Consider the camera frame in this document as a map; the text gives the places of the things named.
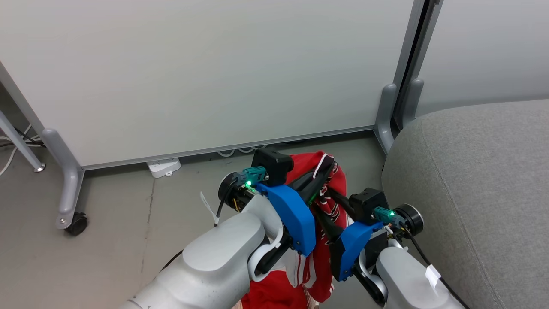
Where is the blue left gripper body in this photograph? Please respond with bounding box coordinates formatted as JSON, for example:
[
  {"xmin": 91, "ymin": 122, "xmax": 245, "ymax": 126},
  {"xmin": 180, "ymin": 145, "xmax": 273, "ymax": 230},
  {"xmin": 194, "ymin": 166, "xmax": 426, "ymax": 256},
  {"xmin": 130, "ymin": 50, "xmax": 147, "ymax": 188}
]
[{"xmin": 256, "ymin": 180, "xmax": 317, "ymax": 257}]

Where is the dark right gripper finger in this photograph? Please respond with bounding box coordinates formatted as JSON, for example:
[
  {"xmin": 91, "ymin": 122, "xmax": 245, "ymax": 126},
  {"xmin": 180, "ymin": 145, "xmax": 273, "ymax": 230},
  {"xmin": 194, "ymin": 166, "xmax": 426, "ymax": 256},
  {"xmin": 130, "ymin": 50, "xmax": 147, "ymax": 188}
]
[
  {"xmin": 328, "ymin": 188, "xmax": 357, "ymax": 216},
  {"xmin": 314, "ymin": 204, "xmax": 344, "ymax": 246}
]

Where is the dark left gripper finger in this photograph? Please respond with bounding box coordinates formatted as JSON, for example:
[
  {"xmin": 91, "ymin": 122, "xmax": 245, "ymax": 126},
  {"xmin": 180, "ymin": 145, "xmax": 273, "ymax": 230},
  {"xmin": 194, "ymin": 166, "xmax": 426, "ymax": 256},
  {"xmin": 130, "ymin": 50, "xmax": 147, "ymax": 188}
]
[
  {"xmin": 288, "ymin": 155, "xmax": 336, "ymax": 192},
  {"xmin": 305, "ymin": 172, "xmax": 335, "ymax": 207}
]

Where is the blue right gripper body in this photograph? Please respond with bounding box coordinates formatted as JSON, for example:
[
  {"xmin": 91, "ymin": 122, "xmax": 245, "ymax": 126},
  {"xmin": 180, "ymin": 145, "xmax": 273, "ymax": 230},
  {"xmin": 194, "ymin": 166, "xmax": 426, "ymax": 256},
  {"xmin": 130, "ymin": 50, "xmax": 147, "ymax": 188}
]
[{"xmin": 333, "ymin": 221, "xmax": 389, "ymax": 282}]

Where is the red white sports jersey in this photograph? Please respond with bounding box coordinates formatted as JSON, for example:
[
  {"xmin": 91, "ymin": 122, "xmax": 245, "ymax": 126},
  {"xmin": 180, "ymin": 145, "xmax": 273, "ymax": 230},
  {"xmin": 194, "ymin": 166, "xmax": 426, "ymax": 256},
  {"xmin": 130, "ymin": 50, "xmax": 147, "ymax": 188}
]
[{"xmin": 240, "ymin": 151, "xmax": 348, "ymax": 309}]

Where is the short grey partition foot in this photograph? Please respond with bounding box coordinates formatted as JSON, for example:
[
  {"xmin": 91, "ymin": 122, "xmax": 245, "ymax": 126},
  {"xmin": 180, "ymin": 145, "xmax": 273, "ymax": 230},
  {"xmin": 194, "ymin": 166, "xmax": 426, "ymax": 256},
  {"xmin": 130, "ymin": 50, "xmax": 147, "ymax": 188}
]
[
  {"xmin": 374, "ymin": 83, "xmax": 398, "ymax": 154},
  {"xmin": 403, "ymin": 78, "xmax": 425, "ymax": 128}
]

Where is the grey fabric sofa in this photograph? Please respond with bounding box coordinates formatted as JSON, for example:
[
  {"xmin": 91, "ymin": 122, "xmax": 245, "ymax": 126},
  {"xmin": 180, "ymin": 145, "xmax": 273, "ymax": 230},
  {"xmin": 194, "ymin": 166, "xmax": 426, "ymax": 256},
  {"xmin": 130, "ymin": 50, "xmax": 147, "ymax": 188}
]
[{"xmin": 381, "ymin": 99, "xmax": 549, "ymax": 309}]

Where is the white power strip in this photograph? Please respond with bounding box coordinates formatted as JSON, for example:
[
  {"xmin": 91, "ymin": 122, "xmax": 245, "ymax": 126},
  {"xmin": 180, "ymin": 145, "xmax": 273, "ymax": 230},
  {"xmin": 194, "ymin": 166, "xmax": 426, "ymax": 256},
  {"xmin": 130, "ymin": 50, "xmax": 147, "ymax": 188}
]
[{"xmin": 146, "ymin": 158, "xmax": 181, "ymax": 178}]

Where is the large white partition panel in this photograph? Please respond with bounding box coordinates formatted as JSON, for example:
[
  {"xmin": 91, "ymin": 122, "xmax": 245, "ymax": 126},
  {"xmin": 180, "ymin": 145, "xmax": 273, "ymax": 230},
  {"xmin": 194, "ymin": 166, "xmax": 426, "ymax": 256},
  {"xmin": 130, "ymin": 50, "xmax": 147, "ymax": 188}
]
[{"xmin": 0, "ymin": 0, "xmax": 416, "ymax": 170}]

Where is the narrow white partition panel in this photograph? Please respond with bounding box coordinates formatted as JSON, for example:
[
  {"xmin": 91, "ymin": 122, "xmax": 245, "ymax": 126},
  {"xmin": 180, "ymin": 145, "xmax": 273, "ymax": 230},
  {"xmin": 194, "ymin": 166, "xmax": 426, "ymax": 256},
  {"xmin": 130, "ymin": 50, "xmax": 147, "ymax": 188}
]
[{"xmin": 415, "ymin": 0, "xmax": 549, "ymax": 117}]

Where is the black caster wheel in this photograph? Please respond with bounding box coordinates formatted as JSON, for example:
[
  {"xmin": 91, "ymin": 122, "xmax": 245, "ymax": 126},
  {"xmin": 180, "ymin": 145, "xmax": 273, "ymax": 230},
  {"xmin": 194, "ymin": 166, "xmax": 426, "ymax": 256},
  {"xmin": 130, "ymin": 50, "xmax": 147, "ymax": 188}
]
[{"xmin": 65, "ymin": 212, "xmax": 89, "ymax": 236}]

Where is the long grey partition foot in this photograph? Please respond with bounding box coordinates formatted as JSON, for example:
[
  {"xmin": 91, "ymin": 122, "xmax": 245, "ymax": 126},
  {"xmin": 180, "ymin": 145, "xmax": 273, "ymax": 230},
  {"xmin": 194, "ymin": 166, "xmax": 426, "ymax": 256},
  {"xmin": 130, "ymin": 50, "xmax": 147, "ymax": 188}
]
[{"xmin": 42, "ymin": 128, "xmax": 84, "ymax": 230}]

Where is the grey metal table leg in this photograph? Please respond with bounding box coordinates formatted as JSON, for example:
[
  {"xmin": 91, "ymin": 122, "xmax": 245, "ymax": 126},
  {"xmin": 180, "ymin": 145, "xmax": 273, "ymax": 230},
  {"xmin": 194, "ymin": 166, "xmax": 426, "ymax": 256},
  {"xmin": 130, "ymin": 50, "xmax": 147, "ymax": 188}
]
[{"xmin": 0, "ymin": 110, "xmax": 46, "ymax": 173}]

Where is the teal right camera connector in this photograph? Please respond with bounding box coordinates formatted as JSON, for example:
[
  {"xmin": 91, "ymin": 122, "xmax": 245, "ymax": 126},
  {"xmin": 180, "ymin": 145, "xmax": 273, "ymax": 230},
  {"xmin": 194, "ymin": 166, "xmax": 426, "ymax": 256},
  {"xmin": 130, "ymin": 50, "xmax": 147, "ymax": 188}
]
[{"xmin": 372, "ymin": 206, "xmax": 406, "ymax": 227}]

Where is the teal camera connector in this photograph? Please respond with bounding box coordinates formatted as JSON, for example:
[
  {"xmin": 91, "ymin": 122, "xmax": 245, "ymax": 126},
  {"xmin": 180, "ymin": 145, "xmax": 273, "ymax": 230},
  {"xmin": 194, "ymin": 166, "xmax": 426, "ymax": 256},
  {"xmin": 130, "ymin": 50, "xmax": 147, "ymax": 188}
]
[
  {"xmin": 372, "ymin": 206, "xmax": 406, "ymax": 227},
  {"xmin": 233, "ymin": 167, "xmax": 270, "ymax": 188}
]

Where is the teal left camera connector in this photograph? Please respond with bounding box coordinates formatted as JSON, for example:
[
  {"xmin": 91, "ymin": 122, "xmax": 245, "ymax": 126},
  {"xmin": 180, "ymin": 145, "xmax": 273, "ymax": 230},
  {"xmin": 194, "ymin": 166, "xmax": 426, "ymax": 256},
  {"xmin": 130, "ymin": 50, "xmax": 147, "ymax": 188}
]
[{"xmin": 233, "ymin": 167, "xmax": 270, "ymax": 188}]

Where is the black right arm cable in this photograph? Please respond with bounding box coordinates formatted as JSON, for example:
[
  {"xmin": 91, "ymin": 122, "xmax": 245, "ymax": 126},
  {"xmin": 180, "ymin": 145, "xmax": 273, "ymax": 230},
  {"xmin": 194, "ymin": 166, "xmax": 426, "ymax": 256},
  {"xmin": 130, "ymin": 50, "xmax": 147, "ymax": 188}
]
[{"xmin": 401, "ymin": 225, "xmax": 470, "ymax": 309}]

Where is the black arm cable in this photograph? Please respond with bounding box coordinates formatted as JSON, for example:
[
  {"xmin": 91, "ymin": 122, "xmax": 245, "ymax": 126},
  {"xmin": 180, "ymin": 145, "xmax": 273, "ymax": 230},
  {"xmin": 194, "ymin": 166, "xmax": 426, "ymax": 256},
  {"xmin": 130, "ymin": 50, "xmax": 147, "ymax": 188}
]
[
  {"xmin": 160, "ymin": 178, "xmax": 239, "ymax": 273},
  {"xmin": 401, "ymin": 225, "xmax": 470, "ymax": 309}
]

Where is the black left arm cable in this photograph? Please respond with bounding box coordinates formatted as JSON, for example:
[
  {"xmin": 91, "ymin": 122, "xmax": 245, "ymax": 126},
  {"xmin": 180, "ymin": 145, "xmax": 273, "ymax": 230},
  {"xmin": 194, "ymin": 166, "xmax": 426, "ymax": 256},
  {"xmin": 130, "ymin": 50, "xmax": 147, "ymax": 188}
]
[{"xmin": 160, "ymin": 178, "xmax": 239, "ymax": 273}]

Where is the white looped cable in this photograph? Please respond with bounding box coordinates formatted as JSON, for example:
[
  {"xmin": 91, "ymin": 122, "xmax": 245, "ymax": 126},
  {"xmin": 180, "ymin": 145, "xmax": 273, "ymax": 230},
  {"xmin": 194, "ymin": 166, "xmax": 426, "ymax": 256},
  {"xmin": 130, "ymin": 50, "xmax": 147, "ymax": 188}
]
[{"xmin": 217, "ymin": 145, "xmax": 268, "ymax": 157}]

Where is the black floor cable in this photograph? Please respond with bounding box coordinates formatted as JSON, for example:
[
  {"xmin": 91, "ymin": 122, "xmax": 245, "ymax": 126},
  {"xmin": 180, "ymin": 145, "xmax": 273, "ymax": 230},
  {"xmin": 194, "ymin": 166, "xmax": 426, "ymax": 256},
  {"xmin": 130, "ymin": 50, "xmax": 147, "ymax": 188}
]
[{"xmin": 0, "ymin": 127, "xmax": 47, "ymax": 148}]

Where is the white floor cable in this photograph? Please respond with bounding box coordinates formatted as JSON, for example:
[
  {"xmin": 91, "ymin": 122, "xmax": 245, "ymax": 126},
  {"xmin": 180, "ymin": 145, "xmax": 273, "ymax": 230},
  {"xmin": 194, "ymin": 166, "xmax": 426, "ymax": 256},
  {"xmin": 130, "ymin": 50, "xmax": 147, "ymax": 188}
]
[{"xmin": 0, "ymin": 124, "xmax": 45, "ymax": 176}]

